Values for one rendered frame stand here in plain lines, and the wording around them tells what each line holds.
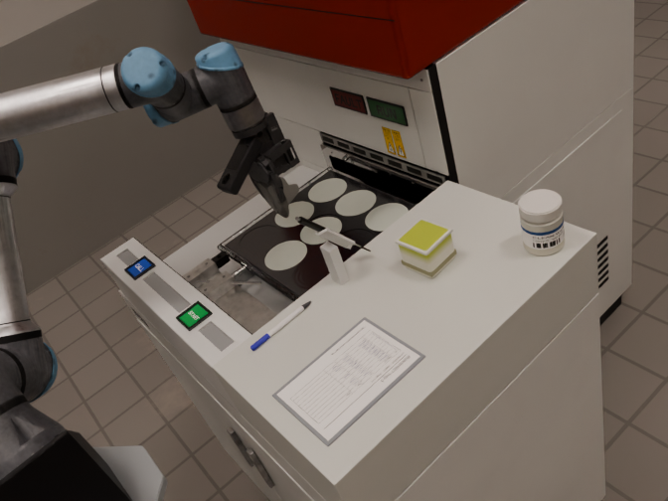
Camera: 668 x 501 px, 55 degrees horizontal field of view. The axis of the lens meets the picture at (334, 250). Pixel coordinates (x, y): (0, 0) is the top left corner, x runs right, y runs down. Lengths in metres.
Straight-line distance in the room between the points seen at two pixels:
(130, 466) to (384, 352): 0.54
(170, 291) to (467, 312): 0.64
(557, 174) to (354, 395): 0.92
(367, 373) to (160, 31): 2.76
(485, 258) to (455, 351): 0.22
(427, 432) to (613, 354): 1.31
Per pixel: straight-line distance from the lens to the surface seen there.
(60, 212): 3.57
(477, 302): 1.10
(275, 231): 1.52
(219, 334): 1.24
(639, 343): 2.31
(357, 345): 1.08
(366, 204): 1.50
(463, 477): 1.21
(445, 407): 1.05
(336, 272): 1.18
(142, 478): 1.29
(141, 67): 1.09
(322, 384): 1.05
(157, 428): 2.54
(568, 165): 1.75
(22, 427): 1.16
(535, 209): 1.12
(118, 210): 3.66
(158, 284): 1.44
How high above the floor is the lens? 1.75
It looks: 37 degrees down
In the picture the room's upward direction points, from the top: 20 degrees counter-clockwise
